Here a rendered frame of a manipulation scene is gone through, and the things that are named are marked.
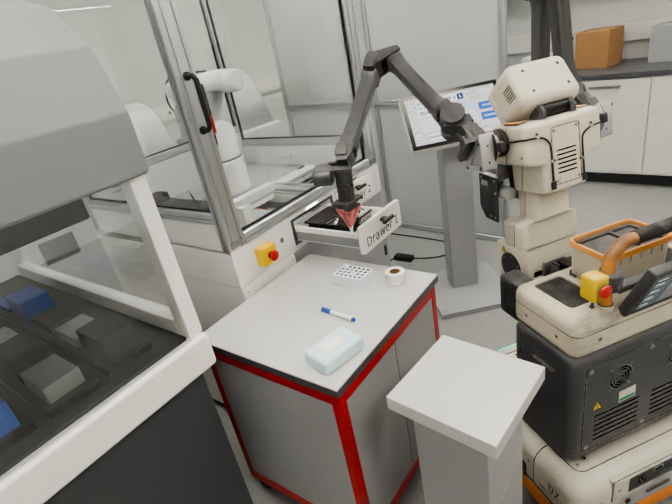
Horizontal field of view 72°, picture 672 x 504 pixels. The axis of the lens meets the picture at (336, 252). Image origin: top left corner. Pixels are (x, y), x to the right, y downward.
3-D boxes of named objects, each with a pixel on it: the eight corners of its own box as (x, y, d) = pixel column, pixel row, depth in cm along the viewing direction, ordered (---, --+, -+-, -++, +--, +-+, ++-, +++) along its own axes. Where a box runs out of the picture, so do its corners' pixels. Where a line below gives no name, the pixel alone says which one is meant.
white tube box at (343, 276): (374, 277, 166) (373, 268, 164) (362, 289, 160) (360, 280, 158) (346, 272, 173) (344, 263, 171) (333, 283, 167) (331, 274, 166)
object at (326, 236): (395, 221, 189) (393, 208, 187) (362, 249, 172) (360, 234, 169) (319, 214, 213) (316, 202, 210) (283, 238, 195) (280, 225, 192)
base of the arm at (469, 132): (466, 143, 136) (501, 133, 139) (453, 124, 140) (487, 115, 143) (458, 163, 144) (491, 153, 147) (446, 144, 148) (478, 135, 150)
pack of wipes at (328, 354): (343, 336, 138) (340, 324, 136) (366, 347, 131) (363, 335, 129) (305, 363, 129) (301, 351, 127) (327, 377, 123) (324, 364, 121)
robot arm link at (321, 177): (347, 143, 149) (352, 158, 157) (312, 146, 152) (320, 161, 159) (345, 175, 144) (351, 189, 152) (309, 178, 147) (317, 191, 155)
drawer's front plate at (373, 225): (401, 223, 190) (398, 198, 185) (365, 255, 170) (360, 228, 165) (398, 223, 191) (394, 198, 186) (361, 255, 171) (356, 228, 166)
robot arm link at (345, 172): (349, 167, 145) (352, 162, 150) (328, 169, 147) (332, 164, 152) (352, 188, 148) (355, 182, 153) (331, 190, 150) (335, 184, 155)
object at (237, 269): (381, 189, 238) (377, 162, 232) (241, 288, 168) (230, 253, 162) (252, 183, 294) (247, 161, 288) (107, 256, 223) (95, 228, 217)
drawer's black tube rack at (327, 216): (373, 223, 191) (371, 209, 188) (350, 241, 179) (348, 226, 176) (331, 219, 204) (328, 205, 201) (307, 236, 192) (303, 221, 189)
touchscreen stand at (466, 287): (519, 303, 263) (518, 124, 220) (442, 319, 263) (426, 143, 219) (485, 265, 309) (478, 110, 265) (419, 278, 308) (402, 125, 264)
